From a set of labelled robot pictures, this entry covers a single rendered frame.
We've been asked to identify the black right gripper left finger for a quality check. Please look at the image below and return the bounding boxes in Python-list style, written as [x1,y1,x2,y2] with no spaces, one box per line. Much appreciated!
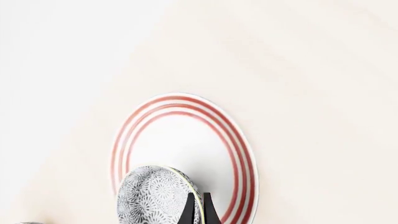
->
[177,192,195,224]

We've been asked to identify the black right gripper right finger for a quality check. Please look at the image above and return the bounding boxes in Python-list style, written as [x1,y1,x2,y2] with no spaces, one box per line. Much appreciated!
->
[203,192,222,224]

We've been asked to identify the grey floral patterned bowl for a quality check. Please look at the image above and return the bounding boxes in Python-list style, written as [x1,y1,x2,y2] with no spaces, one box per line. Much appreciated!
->
[116,165,203,224]

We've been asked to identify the white plate with red rings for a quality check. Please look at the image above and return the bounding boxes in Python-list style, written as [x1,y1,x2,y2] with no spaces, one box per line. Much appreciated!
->
[109,93,260,224]

